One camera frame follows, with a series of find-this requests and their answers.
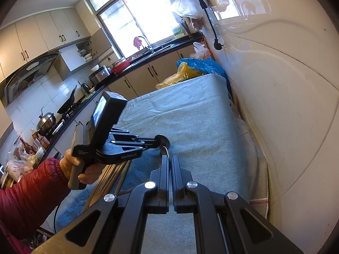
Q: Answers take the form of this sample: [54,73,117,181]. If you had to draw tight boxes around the wooden chopstick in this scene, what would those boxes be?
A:
[91,162,126,204]
[83,165,116,211]
[114,160,132,196]
[85,163,124,208]

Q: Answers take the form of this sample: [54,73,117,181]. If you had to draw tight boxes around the metal ladle spoon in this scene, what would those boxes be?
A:
[155,135,170,157]

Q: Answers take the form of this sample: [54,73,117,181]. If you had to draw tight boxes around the red jacket left forearm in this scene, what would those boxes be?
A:
[1,158,70,253]

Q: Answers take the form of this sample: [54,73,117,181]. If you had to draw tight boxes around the lower kitchen cabinets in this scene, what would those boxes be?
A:
[42,42,194,159]

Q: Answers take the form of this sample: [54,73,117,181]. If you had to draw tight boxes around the person's left hand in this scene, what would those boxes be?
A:
[59,148,107,185]

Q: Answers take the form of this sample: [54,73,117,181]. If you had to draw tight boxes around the black wok pan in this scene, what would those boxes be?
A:
[57,86,77,115]

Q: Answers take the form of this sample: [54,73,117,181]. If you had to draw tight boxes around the steel pot with lid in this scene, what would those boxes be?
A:
[36,108,56,136]

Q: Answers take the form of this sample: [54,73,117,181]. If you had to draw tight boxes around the sauce bottle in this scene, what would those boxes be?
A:
[19,137,36,155]

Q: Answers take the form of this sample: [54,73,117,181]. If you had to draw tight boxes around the silver rice cooker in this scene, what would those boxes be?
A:
[89,65,111,86]

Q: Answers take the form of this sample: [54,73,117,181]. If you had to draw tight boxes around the plastic bags on counter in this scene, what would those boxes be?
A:
[1,147,44,190]

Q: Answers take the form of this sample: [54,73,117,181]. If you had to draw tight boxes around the red basin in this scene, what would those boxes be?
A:
[112,58,131,75]

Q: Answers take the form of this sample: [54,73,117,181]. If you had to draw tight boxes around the yellow plastic bag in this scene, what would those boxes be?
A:
[156,62,204,90]

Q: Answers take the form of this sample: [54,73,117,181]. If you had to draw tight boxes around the range hood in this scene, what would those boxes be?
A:
[4,52,60,106]

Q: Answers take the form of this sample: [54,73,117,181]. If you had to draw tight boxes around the pink cloth on faucet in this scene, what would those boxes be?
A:
[133,37,143,50]

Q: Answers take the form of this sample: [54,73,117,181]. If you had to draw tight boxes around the blue plastic bag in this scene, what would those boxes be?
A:
[176,57,228,79]

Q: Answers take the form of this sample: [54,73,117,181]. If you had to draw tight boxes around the window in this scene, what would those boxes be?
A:
[86,0,193,58]

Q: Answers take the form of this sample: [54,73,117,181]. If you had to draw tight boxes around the black power cable with plug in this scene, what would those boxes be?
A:
[184,0,224,51]

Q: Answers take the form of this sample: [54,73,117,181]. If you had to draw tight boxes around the upper wall cabinets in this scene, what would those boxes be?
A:
[1,7,90,81]

